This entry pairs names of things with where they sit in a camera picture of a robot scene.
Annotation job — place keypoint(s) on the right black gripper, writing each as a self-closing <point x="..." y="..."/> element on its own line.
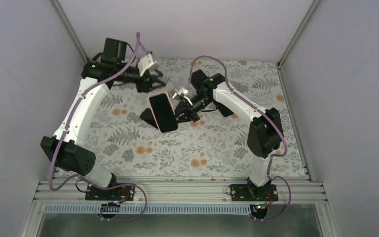
<point x="185" y="106"/>

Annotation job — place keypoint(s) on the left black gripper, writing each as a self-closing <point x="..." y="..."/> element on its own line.
<point x="144" y="85"/>

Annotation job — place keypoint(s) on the pink-edged black smartphone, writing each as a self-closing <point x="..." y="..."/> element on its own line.
<point x="163" y="113"/>

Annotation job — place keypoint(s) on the purple smartphone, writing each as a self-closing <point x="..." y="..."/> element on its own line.
<point x="147" y="116"/>

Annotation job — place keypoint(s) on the black phone case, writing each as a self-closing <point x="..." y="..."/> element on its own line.
<point x="225" y="111"/>

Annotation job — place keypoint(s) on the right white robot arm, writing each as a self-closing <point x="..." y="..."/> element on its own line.
<point x="265" y="133"/>

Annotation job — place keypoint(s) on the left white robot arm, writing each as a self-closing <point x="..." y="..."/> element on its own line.
<point x="65" y="149"/>

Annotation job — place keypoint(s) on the floral patterned table mat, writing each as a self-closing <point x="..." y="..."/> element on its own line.
<point x="214" y="146"/>

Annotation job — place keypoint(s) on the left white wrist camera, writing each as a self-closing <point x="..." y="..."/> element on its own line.
<point x="147" y="63"/>

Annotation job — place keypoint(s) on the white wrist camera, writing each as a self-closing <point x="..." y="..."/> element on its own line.
<point x="147" y="63"/>
<point x="180" y="93"/>

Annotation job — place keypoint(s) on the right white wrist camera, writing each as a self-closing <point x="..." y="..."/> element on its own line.
<point x="180" y="93"/>

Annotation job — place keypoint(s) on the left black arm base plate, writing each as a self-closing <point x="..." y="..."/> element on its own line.
<point x="117" y="194"/>

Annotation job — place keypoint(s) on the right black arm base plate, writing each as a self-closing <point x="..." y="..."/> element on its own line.
<point x="245" y="192"/>

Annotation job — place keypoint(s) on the aluminium rail frame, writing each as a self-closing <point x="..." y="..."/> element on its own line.
<point x="191" y="190"/>

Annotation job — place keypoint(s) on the white slotted cable duct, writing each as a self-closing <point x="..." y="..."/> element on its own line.
<point x="209" y="209"/>

